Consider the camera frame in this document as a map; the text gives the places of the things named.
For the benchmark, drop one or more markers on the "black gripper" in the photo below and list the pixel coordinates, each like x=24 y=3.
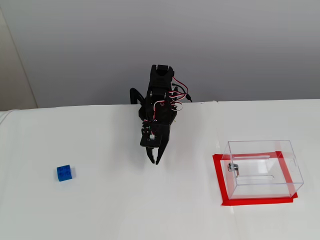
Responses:
x=164 y=139

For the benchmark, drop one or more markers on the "blue lego brick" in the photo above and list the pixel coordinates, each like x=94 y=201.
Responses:
x=64 y=173

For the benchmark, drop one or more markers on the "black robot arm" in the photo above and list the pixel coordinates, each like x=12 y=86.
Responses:
x=160 y=82

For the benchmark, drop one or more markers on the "silver metal box lock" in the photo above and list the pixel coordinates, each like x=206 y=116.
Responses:
x=231 y=167

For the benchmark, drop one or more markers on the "transparent plastic box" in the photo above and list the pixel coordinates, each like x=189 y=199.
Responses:
x=250 y=190

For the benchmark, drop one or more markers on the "red tape strip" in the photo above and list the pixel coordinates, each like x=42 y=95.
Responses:
x=287 y=175
x=225 y=157
x=257 y=201
x=218 y=172

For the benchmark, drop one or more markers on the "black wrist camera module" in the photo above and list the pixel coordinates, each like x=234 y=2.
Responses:
x=147 y=142

